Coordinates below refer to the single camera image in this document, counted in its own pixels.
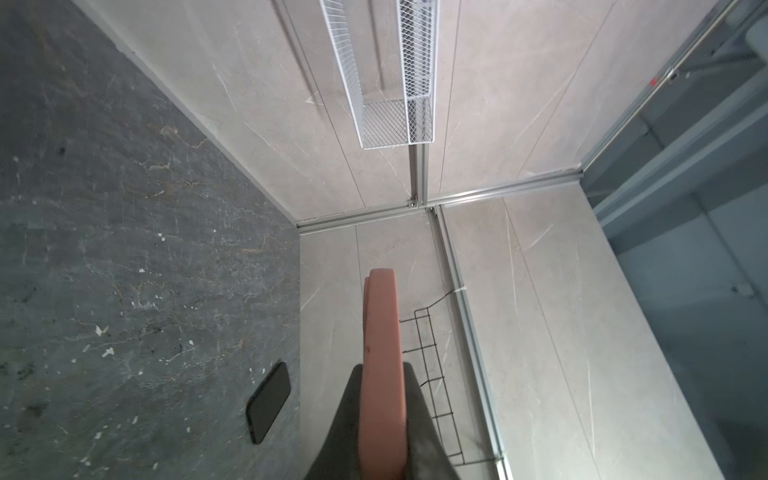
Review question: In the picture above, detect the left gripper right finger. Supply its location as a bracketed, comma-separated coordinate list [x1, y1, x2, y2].
[403, 362, 460, 480]

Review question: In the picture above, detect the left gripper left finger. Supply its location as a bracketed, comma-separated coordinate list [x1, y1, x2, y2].
[305, 364, 363, 480]

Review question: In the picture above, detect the black wall hook rack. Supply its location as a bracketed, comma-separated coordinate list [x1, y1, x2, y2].
[400, 292, 495, 479]

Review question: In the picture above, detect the white wire basket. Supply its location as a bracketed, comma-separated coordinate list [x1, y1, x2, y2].
[320, 1, 440, 150]

